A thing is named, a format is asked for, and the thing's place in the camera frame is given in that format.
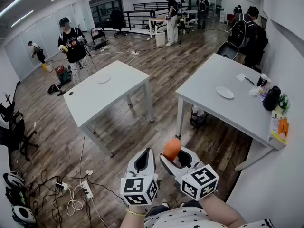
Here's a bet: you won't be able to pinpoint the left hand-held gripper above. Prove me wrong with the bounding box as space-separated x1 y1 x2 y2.
120 147 159 207

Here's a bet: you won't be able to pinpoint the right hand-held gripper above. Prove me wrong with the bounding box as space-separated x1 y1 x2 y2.
159 147 220 202

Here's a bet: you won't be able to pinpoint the person's dark trousers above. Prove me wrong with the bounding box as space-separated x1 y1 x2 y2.
145 201 204 218

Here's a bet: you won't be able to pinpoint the black metal rack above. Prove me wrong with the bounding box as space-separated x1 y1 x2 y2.
90 27 109 50

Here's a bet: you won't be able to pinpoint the grey rectangular table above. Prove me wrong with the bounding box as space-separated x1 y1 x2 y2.
175 53 288 172

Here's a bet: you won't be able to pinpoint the red green vacuum cleaner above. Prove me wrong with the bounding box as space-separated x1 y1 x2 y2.
55 65 73 84

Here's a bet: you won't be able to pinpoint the wooden top desk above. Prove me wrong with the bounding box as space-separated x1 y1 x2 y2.
148 16 172 39

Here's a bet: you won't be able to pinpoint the white cable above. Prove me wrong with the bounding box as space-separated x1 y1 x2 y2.
66 133 105 228

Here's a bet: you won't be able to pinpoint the yellow white box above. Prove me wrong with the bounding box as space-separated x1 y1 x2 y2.
269 110 288 146

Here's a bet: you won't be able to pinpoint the black office chair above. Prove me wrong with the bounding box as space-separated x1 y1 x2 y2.
0 117 39 162
110 9 129 38
0 92 24 123

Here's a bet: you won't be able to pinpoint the small green plant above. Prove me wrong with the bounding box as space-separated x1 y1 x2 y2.
277 94 291 111

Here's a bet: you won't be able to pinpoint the tangle of black cables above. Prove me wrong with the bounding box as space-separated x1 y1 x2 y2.
25 169 130 228

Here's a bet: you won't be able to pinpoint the black vacuum floor nozzle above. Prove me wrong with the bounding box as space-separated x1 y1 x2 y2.
47 83 75 97

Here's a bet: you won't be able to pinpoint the white plate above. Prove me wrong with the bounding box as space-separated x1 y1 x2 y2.
97 74 112 84
215 86 235 100

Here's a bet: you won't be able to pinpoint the gold bracelet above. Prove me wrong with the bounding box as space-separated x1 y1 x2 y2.
126 207 147 217

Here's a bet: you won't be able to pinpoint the white black helmet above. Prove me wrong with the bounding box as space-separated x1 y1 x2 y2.
11 205 37 224
2 171 26 190

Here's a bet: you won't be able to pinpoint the orange food piece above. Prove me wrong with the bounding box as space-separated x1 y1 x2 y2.
163 138 182 161

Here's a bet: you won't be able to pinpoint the white trash bin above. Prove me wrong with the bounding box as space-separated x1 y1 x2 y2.
154 30 166 47

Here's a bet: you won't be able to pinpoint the black metal railing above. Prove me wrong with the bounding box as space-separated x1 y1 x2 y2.
89 1 198 31

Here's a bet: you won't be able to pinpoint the white desk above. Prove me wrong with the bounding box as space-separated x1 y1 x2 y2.
182 9 199 25

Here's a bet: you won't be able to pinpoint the person's left forearm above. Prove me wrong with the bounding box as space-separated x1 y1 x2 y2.
121 204 148 228

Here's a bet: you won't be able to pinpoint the white star print shirt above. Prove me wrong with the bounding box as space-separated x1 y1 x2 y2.
143 206 276 228

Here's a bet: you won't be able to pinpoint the black thermos jug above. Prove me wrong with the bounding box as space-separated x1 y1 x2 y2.
262 85 282 112

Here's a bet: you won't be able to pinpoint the white square table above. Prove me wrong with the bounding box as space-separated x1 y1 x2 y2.
62 60 155 158

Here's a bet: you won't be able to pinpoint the person's right forearm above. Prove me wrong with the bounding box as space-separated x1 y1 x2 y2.
198 193 247 228

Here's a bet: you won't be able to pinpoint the black wire waste basket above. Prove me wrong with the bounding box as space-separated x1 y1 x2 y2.
190 105 210 129

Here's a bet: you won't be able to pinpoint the black bucket chair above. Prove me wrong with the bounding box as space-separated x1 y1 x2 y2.
216 41 240 62

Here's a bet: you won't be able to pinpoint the crumpled white tissue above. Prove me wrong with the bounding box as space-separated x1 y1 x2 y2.
248 86 262 97

